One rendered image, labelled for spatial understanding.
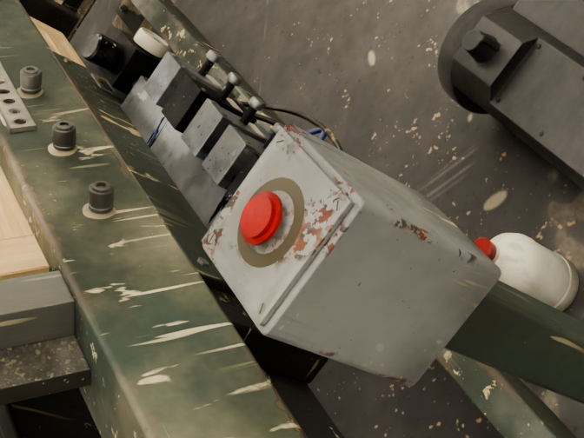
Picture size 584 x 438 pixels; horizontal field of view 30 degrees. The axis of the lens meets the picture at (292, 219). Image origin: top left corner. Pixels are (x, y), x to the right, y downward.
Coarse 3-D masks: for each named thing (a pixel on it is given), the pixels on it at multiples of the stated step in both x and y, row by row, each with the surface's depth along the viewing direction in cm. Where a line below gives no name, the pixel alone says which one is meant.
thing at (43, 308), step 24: (0, 288) 99; (24, 288) 99; (48, 288) 100; (0, 312) 96; (24, 312) 97; (48, 312) 98; (72, 312) 99; (0, 336) 97; (24, 336) 98; (48, 336) 99
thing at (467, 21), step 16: (496, 0) 177; (512, 0) 177; (464, 16) 177; (480, 16) 175; (448, 32) 178; (464, 32) 175; (448, 48) 177; (448, 64) 178; (448, 80) 179; (464, 96) 181; (480, 112) 185
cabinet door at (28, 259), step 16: (0, 176) 119; (0, 192) 116; (0, 208) 114; (16, 208) 114; (0, 224) 111; (16, 224) 111; (0, 240) 109; (16, 240) 109; (32, 240) 109; (0, 256) 106; (16, 256) 107; (32, 256) 107; (0, 272) 104; (16, 272) 105; (32, 272) 106
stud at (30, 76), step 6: (30, 66) 128; (24, 72) 127; (30, 72) 127; (36, 72) 128; (24, 78) 127; (30, 78) 127; (36, 78) 127; (24, 84) 128; (30, 84) 128; (36, 84) 128; (24, 90) 128; (30, 90) 128; (36, 90) 128
